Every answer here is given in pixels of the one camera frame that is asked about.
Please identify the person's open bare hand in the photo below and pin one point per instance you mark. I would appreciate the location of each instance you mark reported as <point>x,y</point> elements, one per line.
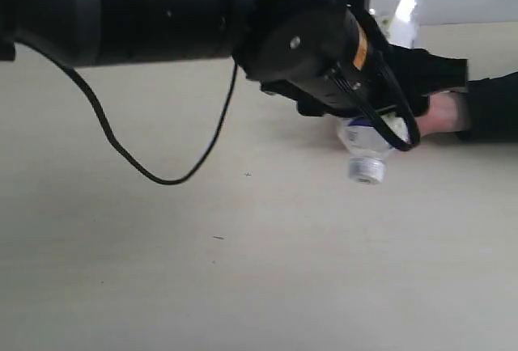
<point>447,113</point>

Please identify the white blue label clear bottle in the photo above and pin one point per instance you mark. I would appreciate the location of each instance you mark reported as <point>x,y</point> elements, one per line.
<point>368,150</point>

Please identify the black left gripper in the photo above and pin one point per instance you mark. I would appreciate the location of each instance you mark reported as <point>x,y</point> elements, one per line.
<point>418,73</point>

